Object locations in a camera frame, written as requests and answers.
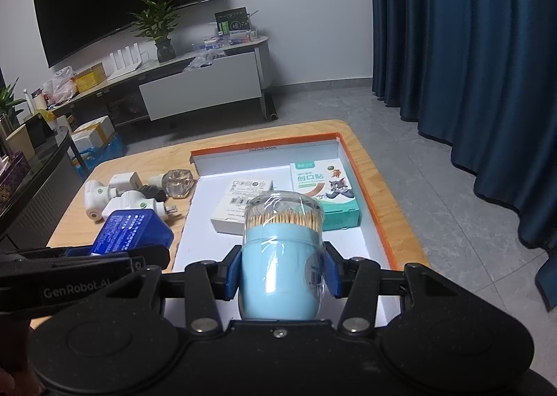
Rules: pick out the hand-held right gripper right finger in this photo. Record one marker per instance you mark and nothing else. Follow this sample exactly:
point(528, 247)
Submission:
point(331, 274)

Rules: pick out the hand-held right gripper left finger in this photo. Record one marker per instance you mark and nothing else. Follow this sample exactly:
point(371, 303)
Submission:
point(231, 270)

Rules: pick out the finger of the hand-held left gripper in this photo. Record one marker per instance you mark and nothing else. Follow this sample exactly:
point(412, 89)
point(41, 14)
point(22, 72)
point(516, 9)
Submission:
point(143, 254)

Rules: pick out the blue rectangular box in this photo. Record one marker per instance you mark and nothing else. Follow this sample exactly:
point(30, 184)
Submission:
point(130, 230)

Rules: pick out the blue toothpick jar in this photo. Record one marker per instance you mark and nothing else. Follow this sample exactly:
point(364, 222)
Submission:
point(278, 265)

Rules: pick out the white cube charger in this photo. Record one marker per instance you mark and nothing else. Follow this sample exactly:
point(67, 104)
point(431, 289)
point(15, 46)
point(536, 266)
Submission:
point(124, 182)

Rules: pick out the orange and white shallow box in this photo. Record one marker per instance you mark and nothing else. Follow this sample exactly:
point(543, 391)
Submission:
point(261, 157)

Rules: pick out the white plug with green dot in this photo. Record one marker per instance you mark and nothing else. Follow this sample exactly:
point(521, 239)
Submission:
point(135, 204)

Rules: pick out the black plug adapter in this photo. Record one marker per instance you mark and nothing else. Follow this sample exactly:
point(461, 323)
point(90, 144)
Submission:
point(153, 193)

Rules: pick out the white box with barcode label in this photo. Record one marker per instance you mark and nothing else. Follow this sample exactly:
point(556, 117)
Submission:
point(235, 204)

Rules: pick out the teal bandage box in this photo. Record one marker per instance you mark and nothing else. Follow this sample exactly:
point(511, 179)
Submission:
point(313, 180)

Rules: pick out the black round glass table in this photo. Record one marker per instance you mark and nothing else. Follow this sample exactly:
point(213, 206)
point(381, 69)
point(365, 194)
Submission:
point(39, 191)

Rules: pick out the blue bag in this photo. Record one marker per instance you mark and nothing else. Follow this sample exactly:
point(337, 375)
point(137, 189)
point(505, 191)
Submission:
point(104, 156)

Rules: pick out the purple patterned box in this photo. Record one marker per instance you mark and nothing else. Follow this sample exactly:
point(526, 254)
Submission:
point(13, 172)

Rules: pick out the white and yellow carton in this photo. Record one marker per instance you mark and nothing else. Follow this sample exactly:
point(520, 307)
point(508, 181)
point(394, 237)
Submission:
point(91, 132)

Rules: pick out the beige cup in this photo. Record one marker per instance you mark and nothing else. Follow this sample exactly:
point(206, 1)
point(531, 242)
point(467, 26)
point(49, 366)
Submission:
point(19, 141)

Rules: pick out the black roll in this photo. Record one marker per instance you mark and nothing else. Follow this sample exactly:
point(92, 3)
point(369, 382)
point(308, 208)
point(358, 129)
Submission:
point(270, 106)

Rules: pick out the white tv cabinet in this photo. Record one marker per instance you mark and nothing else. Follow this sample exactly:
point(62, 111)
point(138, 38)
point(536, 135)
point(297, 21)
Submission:
point(130, 82)

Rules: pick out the yellow cardboard box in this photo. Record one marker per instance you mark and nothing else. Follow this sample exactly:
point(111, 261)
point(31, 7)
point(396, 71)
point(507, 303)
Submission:
point(89, 79)

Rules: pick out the white plastic bag red print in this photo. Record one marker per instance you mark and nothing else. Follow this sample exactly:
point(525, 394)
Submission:
point(61, 87)

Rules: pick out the white router with antennas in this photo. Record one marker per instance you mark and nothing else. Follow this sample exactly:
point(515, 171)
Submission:
point(126, 66)

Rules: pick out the leafy green plant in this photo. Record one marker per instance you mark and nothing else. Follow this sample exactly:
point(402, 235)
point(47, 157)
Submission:
point(8, 104)

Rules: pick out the clear plastic bag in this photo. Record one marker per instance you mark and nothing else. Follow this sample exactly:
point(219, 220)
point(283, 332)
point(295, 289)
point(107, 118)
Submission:
point(202, 60)

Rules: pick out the potted green plant dark pot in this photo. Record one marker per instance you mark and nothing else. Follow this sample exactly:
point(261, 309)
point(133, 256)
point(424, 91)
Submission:
point(164, 48)

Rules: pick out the clear plastic storage box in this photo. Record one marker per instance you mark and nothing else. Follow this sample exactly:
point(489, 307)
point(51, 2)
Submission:
point(241, 37)
point(208, 44)

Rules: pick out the green and black box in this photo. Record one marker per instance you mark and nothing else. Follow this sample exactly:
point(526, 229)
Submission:
point(233, 21)

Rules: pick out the dark blue curtain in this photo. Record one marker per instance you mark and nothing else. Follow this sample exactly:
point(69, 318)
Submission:
point(470, 52)

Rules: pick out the black wall television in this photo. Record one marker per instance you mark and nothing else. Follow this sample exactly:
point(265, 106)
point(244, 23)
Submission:
point(122, 0)

